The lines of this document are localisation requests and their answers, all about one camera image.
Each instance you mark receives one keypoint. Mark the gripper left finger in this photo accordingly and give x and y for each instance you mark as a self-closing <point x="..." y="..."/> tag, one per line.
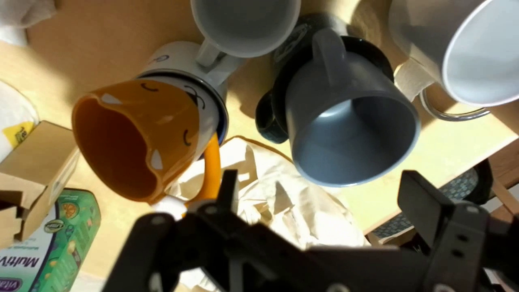
<point x="162" y="243"/>

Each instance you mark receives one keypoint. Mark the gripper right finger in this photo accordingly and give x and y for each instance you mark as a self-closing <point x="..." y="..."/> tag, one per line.
<point x="454" y="239"/>

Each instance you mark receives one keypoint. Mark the orange mug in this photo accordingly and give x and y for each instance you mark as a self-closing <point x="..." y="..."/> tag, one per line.
<point x="129" y="138"/>

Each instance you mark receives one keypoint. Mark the dark blue mug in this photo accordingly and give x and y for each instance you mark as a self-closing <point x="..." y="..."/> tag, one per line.
<point x="269" y="117"/>

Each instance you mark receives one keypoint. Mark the white mug with blue rim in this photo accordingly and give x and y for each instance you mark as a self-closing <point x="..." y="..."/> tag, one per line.
<point x="178" y="61"/>

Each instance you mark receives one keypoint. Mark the large white mug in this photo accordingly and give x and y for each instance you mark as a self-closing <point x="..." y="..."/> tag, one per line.
<point x="466" y="44"/>

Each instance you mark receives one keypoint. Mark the pale grey mug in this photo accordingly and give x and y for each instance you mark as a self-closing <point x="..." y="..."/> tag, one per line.
<point x="243" y="24"/>

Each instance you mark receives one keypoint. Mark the chair with patterned cushion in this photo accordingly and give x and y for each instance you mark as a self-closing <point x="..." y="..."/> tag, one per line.
<point x="458" y="186"/>

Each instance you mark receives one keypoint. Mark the green printed packet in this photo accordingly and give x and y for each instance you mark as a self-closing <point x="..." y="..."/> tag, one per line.
<point x="61" y="243"/>

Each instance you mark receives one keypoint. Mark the cardboard box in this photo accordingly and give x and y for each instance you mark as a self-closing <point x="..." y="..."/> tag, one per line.
<point x="36" y="170"/>

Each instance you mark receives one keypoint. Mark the beige paper piece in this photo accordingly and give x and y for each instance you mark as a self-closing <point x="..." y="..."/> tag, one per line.
<point x="411" y="79"/>

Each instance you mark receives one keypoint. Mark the white bag with yellow label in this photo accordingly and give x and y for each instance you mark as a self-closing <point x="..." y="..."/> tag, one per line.
<point x="12" y="117"/>

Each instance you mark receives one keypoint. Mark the white cloth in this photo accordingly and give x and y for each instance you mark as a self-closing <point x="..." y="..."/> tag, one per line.
<point x="20" y="16"/>

